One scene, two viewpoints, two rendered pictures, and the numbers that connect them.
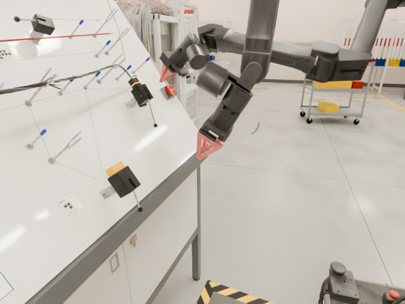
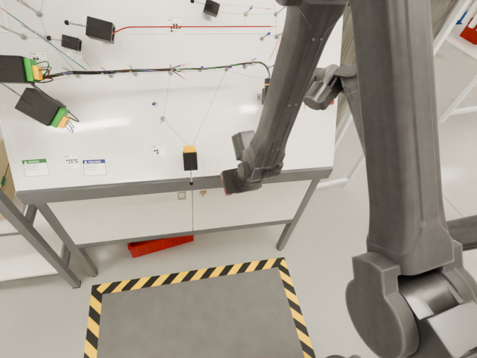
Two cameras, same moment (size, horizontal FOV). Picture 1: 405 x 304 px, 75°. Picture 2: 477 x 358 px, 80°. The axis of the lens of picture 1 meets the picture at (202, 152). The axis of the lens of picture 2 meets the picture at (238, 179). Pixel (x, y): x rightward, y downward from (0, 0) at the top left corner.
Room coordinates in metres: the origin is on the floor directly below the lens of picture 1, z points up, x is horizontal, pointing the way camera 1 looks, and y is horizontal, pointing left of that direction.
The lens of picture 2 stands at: (0.29, -0.40, 1.71)
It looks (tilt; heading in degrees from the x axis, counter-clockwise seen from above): 50 degrees down; 48
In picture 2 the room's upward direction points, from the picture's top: 10 degrees clockwise
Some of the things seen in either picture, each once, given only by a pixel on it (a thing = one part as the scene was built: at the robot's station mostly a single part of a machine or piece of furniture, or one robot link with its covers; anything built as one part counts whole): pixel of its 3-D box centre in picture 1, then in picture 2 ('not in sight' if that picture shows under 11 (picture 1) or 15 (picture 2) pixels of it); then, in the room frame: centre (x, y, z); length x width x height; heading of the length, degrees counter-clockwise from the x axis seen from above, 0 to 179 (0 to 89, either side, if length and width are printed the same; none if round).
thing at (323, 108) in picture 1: (329, 88); not in sight; (4.44, -2.10, 0.54); 0.99 x 0.50 x 1.08; 85
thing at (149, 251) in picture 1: (169, 227); (250, 202); (0.89, 0.14, 0.60); 0.55 x 0.03 x 0.39; 157
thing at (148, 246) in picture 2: not in sight; (158, 225); (0.55, 0.55, 0.07); 0.39 x 0.29 x 0.14; 167
